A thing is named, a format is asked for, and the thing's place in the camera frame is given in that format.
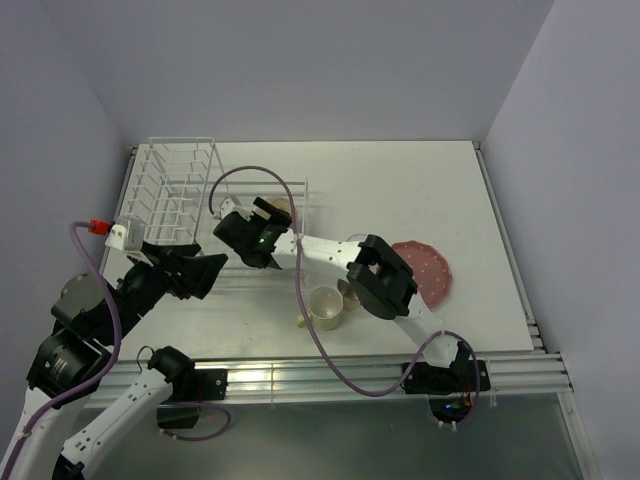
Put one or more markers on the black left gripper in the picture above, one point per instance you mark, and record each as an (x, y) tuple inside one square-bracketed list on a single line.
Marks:
[(196, 272)]

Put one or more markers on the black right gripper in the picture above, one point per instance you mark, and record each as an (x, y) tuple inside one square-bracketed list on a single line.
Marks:
[(281, 218)]

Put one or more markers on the beige bowl with flower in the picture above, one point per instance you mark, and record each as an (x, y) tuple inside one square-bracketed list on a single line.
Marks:
[(281, 205)]

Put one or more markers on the yellow-green mug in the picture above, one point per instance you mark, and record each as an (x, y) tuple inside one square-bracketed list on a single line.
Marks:
[(324, 306)]

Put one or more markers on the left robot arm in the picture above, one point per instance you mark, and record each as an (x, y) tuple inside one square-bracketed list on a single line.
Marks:
[(91, 319)]

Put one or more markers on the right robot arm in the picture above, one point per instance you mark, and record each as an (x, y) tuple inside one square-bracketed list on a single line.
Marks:
[(383, 282)]

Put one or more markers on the clear drinking glass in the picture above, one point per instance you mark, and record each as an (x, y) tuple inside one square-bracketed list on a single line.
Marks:
[(357, 237)]

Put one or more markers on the small steel cup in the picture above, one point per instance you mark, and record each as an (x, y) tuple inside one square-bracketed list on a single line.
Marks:
[(350, 299)]

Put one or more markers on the pink dotted plate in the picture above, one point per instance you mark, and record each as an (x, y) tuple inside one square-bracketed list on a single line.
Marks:
[(430, 269)]

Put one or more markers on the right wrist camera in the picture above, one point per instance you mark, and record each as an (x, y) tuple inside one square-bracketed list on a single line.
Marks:
[(232, 205)]

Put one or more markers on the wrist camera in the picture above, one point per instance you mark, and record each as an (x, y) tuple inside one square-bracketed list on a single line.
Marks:
[(126, 234), (232, 205)]

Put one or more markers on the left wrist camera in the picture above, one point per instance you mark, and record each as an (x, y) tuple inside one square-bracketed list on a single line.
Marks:
[(126, 234)]

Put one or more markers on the white wire dish rack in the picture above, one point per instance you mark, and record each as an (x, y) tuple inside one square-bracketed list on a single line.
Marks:
[(168, 187)]

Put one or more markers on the aluminium rail frame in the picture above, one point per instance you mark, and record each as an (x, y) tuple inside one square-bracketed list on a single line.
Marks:
[(434, 192)]

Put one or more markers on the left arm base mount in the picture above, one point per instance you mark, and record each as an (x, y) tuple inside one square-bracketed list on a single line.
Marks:
[(205, 385)]

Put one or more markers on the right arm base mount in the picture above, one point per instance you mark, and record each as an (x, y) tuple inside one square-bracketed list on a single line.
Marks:
[(454, 387)]

